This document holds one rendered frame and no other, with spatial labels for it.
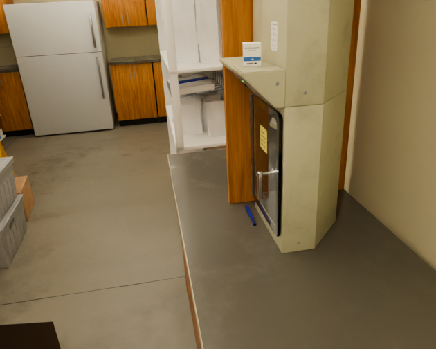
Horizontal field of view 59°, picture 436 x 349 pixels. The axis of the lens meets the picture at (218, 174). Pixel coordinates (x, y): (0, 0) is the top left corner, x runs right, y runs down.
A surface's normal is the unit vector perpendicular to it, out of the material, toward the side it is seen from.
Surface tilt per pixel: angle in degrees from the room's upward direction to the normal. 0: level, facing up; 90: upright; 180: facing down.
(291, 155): 90
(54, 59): 90
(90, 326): 0
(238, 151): 90
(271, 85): 90
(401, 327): 0
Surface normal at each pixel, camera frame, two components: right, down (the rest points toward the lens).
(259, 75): 0.18, 0.39
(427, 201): -0.98, 0.11
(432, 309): -0.05, -0.91
